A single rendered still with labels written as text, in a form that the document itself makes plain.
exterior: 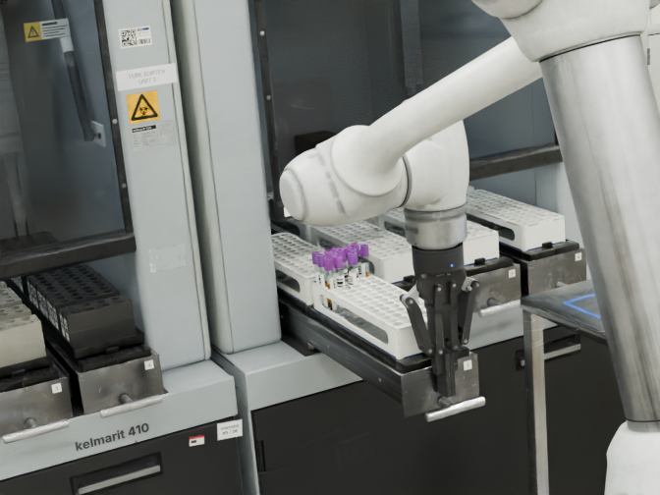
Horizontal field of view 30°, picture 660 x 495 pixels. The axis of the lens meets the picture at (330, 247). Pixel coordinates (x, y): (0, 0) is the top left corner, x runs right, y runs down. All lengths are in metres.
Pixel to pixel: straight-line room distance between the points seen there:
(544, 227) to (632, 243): 1.18
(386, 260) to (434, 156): 0.53
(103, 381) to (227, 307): 0.28
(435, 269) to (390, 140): 0.28
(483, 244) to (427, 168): 0.62
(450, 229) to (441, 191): 0.06
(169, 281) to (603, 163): 1.06
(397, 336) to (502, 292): 0.48
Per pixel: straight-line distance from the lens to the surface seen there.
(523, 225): 2.35
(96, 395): 2.01
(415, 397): 1.87
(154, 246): 2.07
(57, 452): 2.03
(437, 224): 1.74
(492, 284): 2.29
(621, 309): 1.22
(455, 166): 1.72
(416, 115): 1.53
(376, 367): 1.91
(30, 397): 1.98
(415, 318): 1.79
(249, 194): 2.11
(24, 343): 2.03
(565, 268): 2.38
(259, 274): 2.15
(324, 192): 1.60
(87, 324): 2.05
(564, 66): 1.21
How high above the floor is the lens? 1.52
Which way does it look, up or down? 17 degrees down
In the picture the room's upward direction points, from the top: 5 degrees counter-clockwise
